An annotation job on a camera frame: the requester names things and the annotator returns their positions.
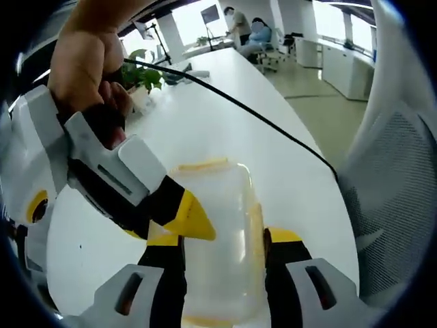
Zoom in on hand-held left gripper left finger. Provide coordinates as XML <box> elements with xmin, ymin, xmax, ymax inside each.
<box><xmin>63</xmin><ymin>232</ymin><xmax>188</xmax><ymax>328</ymax></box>

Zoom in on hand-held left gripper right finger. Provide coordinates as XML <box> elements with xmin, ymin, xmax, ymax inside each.
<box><xmin>263</xmin><ymin>227</ymin><xmax>389</xmax><ymax>328</ymax></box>

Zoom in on clear plastic food container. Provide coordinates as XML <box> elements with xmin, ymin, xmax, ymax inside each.
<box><xmin>147</xmin><ymin>156</ymin><xmax>271</xmax><ymax>328</ymax></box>

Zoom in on person's right hand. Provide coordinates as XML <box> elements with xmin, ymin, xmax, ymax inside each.
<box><xmin>46</xmin><ymin>20</ymin><xmax>135</xmax><ymax>151</ymax></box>

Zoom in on white plant pot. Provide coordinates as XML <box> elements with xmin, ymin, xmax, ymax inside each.
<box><xmin>129</xmin><ymin>84</ymin><xmax>155</xmax><ymax>114</ymax></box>

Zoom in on green potted plant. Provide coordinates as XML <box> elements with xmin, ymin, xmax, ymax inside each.
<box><xmin>121</xmin><ymin>49</ymin><xmax>165</xmax><ymax>94</ymax></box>

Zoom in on dark object on table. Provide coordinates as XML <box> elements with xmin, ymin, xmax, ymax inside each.
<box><xmin>163</xmin><ymin>62</ymin><xmax>210</xmax><ymax>86</ymax></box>

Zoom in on black tripod stand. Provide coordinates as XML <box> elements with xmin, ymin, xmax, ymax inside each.
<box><xmin>135</xmin><ymin>19</ymin><xmax>173</xmax><ymax>66</ymax></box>

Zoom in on white mesh office chair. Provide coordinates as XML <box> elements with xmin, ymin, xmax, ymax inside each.
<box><xmin>336</xmin><ymin>0</ymin><xmax>437</xmax><ymax>308</ymax></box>

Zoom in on screen on stand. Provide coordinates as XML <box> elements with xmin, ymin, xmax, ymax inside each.
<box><xmin>200</xmin><ymin>4</ymin><xmax>220</xmax><ymax>40</ymax></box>

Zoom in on grey office chair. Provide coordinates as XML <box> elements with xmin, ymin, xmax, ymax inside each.
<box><xmin>254</xmin><ymin>40</ymin><xmax>286</xmax><ymax>74</ymax></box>

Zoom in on black office chair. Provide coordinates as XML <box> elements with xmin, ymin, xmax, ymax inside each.
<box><xmin>282</xmin><ymin>32</ymin><xmax>303</xmax><ymax>55</ymax></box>

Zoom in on small white cabinet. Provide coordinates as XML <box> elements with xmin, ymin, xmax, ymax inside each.
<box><xmin>294</xmin><ymin>36</ymin><xmax>324</xmax><ymax>70</ymax></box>

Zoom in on long white cabinet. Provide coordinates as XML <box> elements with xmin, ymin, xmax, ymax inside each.
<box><xmin>322</xmin><ymin>43</ymin><xmax>377</xmax><ymax>102</ymax></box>

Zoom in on black cable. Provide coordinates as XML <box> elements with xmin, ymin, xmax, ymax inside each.
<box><xmin>122</xmin><ymin>57</ymin><xmax>339</xmax><ymax>182</ymax></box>

